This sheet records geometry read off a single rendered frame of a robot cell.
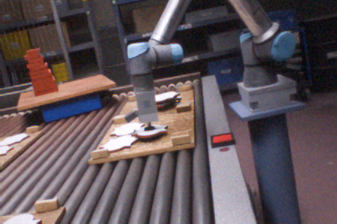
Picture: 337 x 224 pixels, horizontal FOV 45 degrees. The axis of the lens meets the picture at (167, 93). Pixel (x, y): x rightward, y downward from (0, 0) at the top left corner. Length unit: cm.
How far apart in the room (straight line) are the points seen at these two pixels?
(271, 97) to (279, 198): 47
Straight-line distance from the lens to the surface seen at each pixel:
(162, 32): 155
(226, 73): 590
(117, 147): 138
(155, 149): 132
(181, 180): 109
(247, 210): 92
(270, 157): 185
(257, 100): 174
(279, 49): 162
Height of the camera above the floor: 136
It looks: 12 degrees down
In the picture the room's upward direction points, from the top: 12 degrees counter-clockwise
